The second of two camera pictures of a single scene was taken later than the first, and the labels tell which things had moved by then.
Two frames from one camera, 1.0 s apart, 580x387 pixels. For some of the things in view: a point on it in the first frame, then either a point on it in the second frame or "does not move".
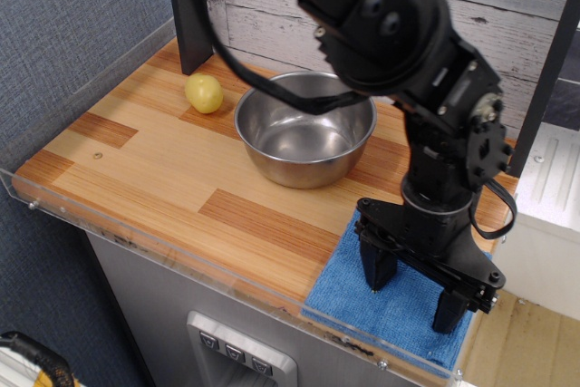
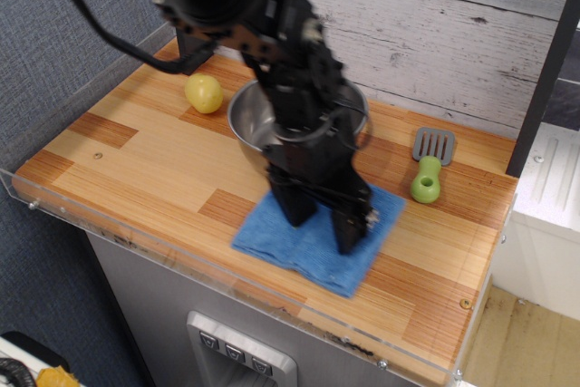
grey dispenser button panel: x=225 y=357 does not move
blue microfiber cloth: x=397 y=316 → x=311 y=253
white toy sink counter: x=538 y=256 does not move
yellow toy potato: x=204 y=92 does not move
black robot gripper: x=430 y=235 → x=323 y=166
